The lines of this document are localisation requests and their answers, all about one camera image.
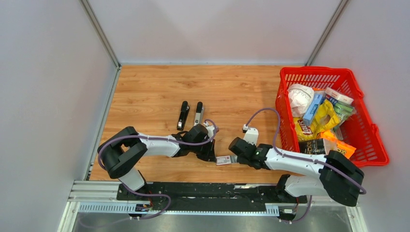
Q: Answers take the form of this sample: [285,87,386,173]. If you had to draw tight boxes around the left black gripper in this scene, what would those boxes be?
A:
[191,137,217,163]

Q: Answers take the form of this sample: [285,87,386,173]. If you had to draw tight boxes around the grey and black stapler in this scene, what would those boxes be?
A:
[193,101,204,126]

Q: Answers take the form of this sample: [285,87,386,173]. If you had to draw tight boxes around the red white staple box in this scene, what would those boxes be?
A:
[216,156,232,166]

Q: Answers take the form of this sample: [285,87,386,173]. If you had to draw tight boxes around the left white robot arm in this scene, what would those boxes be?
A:
[97,124,219,201]

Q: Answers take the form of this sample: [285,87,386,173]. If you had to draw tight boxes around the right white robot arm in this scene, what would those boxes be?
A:
[229,137,366,207]

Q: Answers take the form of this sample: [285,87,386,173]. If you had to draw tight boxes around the blue box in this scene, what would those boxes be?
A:
[303,93,323,126]

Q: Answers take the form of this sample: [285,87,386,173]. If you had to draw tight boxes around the white crumpled bag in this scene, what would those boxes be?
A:
[288,84,314,117]

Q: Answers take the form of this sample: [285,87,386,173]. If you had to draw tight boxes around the yellow chips bag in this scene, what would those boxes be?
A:
[293,100,341,142]

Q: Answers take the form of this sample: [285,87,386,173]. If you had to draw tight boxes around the orange snack pack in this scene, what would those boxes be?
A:
[318,130,356,159]

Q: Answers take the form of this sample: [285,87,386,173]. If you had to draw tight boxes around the white red package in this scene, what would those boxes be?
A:
[324,87,353,105]

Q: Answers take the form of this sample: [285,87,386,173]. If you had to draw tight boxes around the green snack pack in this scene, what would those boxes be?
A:
[334,102,356,126]

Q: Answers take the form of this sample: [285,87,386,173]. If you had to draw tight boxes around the red plastic basket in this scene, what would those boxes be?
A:
[275,66,390,168]

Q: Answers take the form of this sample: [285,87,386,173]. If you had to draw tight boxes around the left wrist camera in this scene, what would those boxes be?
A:
[203,122,219,139]

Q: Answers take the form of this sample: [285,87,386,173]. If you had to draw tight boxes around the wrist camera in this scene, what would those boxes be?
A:
[203,122,219,139]
[242,124,259,145]

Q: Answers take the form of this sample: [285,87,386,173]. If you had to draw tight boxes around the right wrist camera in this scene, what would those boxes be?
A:
[242,124,259,145]

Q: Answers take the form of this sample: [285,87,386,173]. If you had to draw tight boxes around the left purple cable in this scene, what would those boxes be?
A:
[97,119,220,220]

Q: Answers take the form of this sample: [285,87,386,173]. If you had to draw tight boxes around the purple cable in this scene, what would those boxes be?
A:
[97,119,220,220]
[243,108,367,223]

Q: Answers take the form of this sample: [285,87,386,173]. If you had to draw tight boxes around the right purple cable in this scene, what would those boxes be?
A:
[243,108,367,223]

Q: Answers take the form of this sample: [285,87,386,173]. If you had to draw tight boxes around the slotted cable duct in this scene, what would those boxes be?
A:
[78,202,280,217]

